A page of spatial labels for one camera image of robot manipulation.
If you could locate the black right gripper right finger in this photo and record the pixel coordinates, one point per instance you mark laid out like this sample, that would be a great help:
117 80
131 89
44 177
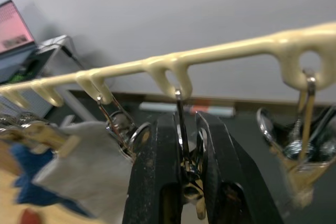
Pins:
236 171

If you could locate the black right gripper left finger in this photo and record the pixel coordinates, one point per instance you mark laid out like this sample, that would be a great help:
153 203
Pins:
152 171

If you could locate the metal hanger clip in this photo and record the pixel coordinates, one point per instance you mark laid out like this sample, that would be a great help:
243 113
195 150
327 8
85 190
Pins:
189 166
39 132
119 124
302 153

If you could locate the cream plastic clip hanger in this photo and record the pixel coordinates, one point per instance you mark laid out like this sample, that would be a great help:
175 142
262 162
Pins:
231 47

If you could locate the light grey sock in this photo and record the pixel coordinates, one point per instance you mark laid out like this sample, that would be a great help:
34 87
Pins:
89 166

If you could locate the grey and orange long object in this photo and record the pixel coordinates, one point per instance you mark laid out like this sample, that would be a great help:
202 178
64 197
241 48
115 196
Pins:
218 110

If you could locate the blue sock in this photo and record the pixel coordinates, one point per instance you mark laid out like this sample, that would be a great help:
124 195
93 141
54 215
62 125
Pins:
34 182

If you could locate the red sock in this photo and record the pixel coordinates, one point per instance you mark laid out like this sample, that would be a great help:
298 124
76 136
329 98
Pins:
31 217

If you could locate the silver metal rack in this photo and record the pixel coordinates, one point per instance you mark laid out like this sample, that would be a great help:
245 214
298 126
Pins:
56 43

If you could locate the laptop with pink screen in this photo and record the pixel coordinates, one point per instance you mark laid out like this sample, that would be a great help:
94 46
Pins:
11 27

